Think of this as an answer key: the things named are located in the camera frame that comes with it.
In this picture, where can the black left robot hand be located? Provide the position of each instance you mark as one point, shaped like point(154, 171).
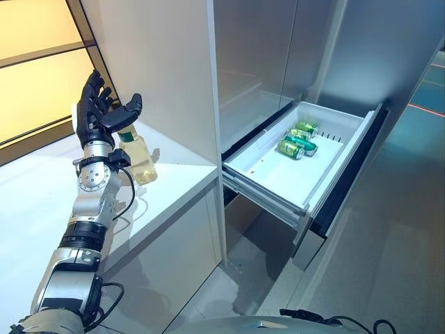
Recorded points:
point(88, 118)

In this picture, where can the green drink can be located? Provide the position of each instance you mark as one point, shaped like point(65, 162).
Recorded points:
point(300, 143)
point(297, 133)
point(290, 149)
point(306, 127)

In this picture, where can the clear bottle of yellow tea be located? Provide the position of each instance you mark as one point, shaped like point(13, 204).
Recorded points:
point(142, 163)

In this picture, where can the tall drawer cabinet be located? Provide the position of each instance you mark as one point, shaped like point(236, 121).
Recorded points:
point(156, 69)

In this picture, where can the grey robot torso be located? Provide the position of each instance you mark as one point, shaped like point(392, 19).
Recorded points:
point(243, 327)

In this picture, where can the stainless steel side panel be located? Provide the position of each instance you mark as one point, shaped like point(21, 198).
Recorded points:
point(375, 52)

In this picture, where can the stainless steel fridge drawer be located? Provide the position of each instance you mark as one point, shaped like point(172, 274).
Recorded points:
point(250, 226)

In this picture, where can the dark window frame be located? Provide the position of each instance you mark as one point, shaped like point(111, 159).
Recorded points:
point(34, 148)

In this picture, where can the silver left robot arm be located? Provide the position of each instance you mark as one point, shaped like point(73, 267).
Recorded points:
point(90, 205)

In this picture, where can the fridge drawer with white bin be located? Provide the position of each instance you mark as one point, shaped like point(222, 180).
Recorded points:
point(278, 174)

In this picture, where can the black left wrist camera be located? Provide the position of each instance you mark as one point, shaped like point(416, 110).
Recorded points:
point(121, 157)

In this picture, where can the white counter cabinet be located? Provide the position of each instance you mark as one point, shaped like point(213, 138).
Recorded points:
point(41, 195)

